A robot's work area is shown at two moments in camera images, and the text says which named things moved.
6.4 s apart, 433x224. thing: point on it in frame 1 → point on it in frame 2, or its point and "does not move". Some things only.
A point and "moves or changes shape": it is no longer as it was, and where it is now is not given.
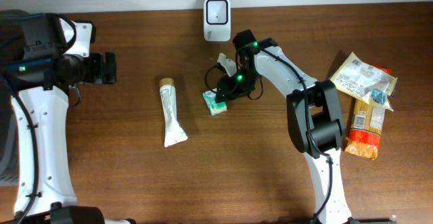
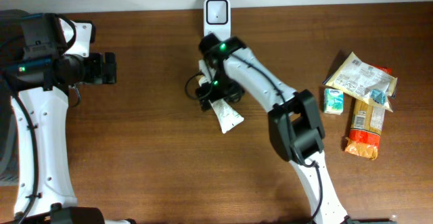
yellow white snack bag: (360, 80) does not move
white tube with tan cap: (174, 132) → (227, 116)
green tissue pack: (214, 107) moves or changes shape
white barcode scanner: (217, 19) does not move
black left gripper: (98, 75) does not move
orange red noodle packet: (366, 126) does not move
